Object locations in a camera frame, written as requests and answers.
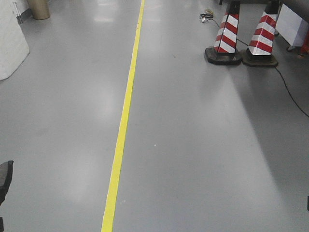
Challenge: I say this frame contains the left red white traffic cone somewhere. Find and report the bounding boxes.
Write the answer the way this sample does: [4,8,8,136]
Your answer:
[205,0,242,65]

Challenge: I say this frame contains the black floor cable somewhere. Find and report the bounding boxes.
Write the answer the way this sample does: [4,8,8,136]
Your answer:
[199,12,309,119]

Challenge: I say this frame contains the cardboard tube bin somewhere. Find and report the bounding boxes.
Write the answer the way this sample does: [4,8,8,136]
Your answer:
[27,0,50,20]

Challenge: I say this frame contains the white board on wheels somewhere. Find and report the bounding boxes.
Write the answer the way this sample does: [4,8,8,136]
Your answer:
[276,4,309,52]

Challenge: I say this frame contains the right red white traffic cone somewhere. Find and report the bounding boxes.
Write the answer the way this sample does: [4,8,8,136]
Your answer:
[240,0,279,67]

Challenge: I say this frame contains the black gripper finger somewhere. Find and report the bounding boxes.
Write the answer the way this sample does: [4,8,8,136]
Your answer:
[0,160,14,204]

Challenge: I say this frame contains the red white traffic cone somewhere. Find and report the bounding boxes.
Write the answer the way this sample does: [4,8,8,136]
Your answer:
[240,0,279,67]
[205,0,242,65]

